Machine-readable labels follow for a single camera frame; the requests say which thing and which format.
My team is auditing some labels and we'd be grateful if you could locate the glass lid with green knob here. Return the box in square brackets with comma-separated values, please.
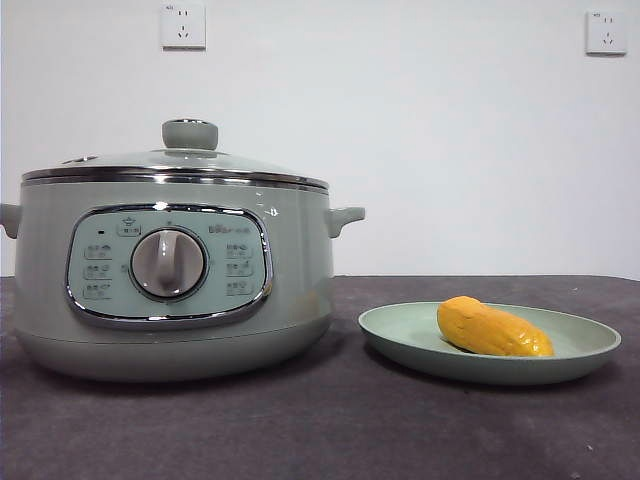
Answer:
[20, 118, 330, 192]

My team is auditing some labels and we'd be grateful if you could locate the yellow corn cob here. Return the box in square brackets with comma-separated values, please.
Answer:
[436, 295, 556, 358]

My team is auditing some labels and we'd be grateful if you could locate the pale green electric steamer pot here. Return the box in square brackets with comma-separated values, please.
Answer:
[0, 180, 366, 384]

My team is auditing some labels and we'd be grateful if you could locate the pale green round plate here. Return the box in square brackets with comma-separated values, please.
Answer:
[357, 300, 623, 386]

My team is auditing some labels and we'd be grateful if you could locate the white wall socket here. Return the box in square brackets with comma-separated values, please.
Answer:
[160, 3, 207, 51]
[585, 11, 628, 56]

